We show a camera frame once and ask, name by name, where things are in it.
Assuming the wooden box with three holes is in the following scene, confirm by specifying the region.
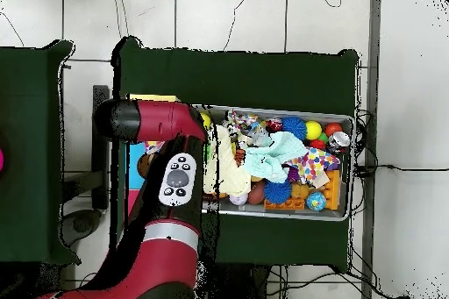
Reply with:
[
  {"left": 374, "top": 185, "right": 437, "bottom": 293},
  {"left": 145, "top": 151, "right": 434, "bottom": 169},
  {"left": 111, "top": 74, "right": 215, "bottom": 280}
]
[{"left": 124, "top": 94, "right": 180, "bottom": 230}]

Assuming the cream waffle cloth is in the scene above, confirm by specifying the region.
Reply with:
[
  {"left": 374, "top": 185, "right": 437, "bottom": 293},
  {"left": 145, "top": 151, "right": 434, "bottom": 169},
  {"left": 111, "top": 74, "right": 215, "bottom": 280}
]
[{"left": 203, "top": 125, "right": 253, "bottom": 197}]

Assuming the mint waffle cloth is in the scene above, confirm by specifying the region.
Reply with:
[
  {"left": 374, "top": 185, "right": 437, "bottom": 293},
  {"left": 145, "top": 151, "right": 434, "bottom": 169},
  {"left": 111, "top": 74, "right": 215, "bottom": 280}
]
[{"left": 243, "top": 131, "right": 310, "bottom": 184}]

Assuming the blue spiky ball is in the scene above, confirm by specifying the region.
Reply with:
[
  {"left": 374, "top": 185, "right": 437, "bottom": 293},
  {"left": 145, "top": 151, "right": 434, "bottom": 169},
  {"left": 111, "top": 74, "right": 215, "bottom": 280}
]
[{"left": 281, "top": 116, "right": 309, "bottom": 140}]

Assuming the dark green table cloth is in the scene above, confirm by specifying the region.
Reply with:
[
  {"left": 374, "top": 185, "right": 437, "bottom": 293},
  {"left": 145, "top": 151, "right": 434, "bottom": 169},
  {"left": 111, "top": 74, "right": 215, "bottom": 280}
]
[
  {"left": 110, "top": 36, "right": 360, "bottom": 274},
  {"left": 0, "top": 39, "right": 82, "bottom": 266}
]

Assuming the blue globe ball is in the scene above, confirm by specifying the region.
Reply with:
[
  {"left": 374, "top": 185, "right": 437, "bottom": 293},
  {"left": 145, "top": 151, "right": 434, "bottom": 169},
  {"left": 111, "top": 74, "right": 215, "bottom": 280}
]
[{"left": 305, "top": 190, "right": 327, "bottom": 211}]

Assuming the orange ball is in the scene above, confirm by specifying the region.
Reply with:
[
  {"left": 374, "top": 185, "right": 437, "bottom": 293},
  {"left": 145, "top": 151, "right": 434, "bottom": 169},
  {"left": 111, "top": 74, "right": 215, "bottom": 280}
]
[{"left": 324, "top": 122, "right": 344, "bottom": 138}]

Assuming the silver can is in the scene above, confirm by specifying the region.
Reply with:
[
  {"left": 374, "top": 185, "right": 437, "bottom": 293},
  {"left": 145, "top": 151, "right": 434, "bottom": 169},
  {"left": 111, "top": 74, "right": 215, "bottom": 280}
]
[{"left": 327, "top": 131, "right": 351, "bottom": 154}]

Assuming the orange building block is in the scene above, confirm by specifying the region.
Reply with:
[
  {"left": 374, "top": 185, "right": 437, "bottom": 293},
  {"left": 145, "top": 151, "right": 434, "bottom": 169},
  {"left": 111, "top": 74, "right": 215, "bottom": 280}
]
[{"left": 321, "top": 169, "right": 342, "bottom": 211}]

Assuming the grey rounded base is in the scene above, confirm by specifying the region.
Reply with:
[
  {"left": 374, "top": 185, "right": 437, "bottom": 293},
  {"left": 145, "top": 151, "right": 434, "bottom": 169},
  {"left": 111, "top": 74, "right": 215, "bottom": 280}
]
[{"left": 61, "top": 209, "right": 106, "bottom": 247}]

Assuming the wire mesh bin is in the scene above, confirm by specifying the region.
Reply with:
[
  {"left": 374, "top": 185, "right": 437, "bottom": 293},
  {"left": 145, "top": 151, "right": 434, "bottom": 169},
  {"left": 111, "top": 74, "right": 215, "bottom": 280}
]
[{"left": 194, "top": 103, "right": 355, "bottom": 222}]

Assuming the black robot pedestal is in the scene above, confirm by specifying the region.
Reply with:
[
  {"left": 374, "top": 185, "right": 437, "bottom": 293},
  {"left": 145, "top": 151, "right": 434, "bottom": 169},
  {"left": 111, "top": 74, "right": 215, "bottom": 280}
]
[{"left": 199, "top": 262, "right": 282, "bottom": 299}]

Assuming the black power cable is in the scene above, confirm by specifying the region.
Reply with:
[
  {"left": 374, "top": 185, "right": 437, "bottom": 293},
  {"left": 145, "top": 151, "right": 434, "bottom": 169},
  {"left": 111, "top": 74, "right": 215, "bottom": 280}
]
[{"left": 353, "top": 163, "right": 449, "bottom": 178}]

